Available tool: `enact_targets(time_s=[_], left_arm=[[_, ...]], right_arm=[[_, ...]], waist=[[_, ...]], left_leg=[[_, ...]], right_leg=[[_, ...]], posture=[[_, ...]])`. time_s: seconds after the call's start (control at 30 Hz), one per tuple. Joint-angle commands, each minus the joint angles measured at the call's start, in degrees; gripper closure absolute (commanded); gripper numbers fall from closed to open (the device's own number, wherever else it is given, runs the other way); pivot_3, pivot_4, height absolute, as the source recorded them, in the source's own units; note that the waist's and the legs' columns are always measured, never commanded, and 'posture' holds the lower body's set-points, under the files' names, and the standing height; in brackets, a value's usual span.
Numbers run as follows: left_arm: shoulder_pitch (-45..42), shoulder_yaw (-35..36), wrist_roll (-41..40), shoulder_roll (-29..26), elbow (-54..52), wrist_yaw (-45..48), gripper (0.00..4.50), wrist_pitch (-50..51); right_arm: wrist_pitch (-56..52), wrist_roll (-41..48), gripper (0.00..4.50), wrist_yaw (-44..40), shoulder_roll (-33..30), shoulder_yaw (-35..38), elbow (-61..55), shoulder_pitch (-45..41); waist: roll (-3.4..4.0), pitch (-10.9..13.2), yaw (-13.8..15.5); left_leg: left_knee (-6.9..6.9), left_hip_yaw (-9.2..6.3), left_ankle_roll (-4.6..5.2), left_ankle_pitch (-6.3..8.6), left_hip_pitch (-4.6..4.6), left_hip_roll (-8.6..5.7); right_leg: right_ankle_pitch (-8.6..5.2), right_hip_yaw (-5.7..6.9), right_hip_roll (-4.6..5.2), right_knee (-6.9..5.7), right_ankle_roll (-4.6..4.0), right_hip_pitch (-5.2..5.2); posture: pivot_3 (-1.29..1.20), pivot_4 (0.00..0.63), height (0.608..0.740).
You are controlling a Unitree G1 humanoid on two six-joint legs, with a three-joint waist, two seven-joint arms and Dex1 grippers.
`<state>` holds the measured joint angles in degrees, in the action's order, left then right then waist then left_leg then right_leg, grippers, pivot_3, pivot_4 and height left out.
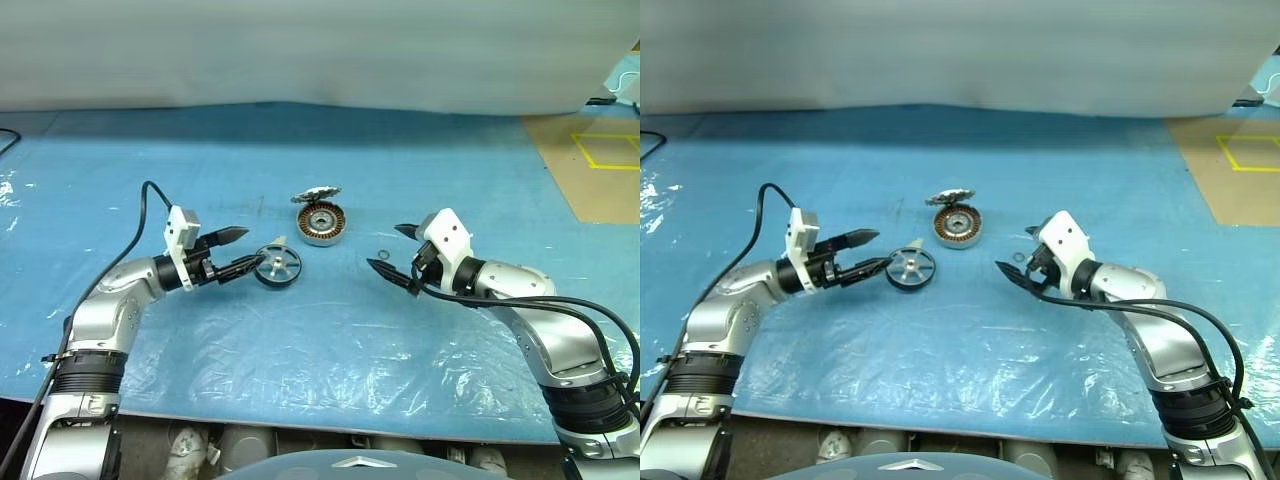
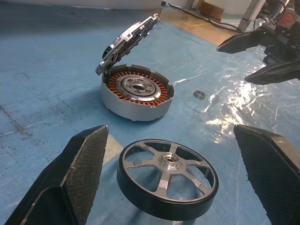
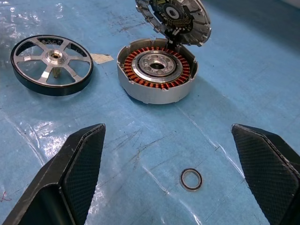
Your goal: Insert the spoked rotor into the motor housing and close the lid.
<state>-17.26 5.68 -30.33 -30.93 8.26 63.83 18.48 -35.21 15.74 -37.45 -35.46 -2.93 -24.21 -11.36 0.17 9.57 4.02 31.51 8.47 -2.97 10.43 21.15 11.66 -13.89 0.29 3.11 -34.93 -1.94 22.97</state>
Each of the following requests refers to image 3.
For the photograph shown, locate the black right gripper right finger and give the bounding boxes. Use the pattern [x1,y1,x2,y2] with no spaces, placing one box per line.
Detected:
[231,123,300,225]

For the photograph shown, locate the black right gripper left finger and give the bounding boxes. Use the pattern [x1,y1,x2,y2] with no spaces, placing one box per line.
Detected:
[0,123,106,225]

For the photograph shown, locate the small metal ring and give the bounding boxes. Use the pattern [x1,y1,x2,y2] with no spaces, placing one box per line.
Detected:
[180,168,203,192]

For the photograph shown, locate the black rimmed silver rotor wheel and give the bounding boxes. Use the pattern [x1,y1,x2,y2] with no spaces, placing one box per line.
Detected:
[10,35,94,96]

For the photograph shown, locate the silver motor stator copper windings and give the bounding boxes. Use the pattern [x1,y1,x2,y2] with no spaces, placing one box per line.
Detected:
[116,37,199,105]

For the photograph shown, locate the silver motor cover circuit board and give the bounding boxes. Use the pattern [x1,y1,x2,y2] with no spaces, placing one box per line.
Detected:
[135,0,212,47]

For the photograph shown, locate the blue table cover sheet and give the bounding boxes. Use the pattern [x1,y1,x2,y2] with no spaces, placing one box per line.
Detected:
[0,0,300,225]

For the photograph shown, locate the beige tape piece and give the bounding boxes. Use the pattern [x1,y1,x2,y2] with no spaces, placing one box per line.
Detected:
[90,53,115,64]

